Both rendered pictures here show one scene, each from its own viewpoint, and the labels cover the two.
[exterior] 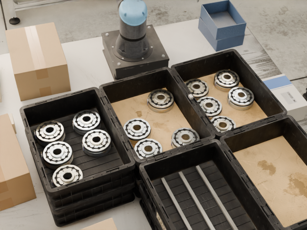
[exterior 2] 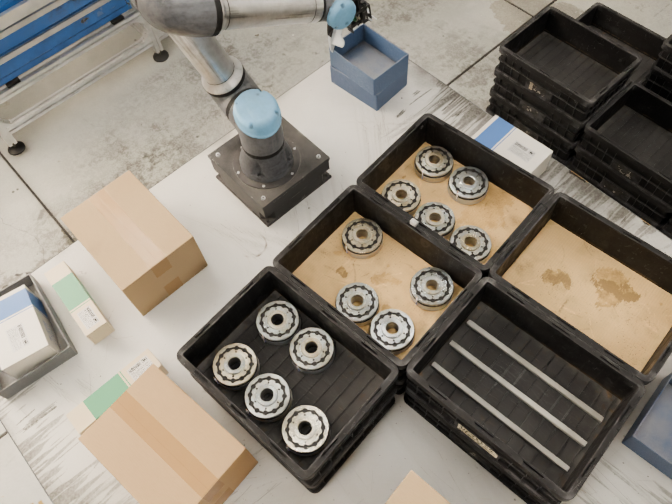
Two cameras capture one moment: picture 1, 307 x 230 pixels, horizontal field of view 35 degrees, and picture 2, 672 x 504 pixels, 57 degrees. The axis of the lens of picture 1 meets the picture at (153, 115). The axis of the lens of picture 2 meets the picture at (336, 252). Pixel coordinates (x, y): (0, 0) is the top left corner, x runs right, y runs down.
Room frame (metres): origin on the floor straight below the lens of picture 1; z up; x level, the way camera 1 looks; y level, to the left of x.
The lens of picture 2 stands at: (0.59, 0.27, 2.19)
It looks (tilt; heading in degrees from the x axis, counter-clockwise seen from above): 61 degrees down; 343
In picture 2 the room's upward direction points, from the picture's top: 7 degrees counter-clockwise
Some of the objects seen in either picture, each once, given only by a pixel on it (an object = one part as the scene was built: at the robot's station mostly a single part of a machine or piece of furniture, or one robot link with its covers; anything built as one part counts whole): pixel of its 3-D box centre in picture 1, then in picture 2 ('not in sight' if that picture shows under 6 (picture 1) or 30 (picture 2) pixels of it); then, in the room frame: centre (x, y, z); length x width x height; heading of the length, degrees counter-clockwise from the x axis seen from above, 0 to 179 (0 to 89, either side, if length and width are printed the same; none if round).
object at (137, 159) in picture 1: (154, 112); (375, 270); (1.19, 0.00, 0.92); 0.40 x 0.30 x 0.02; 25
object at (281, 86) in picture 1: (281, 99); (508, 154); (1.46, -0.55, 0.75); 0.20 x 0.12 x 0.09; 22
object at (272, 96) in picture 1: (226, 90); (453, 188); (1.32, -0.27, 0.92); 0.40 x 0.30 x 0.02; 25
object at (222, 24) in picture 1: (222, 19); (368, 59); (1.93, -0.32, 0.81); 0.20 x 0.15 x 0.07; 20
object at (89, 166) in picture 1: (76, 145); (289, 371); (1.06, 0.27, 0.87); 0.40 x 0.30 x 0.11; 25
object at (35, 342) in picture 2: not in sight; (22, 332); (1.48, 0.87, 0.75); 0.20 x 0.12 x 0.09; 9
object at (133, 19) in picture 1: (133, 17); (257, 120); (1.69, 0.10, 0.97); 0.13 x 0.12 x 0.14; 10
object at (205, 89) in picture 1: (196, 87); (401, 195); (1.39, -0.17, 0.86); 0.10 x 0.10 x 0.01
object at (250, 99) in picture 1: (240, 96); (468, 182); (1.35, -0.34, 0.86); 0.10 x 0.10 x 0.01
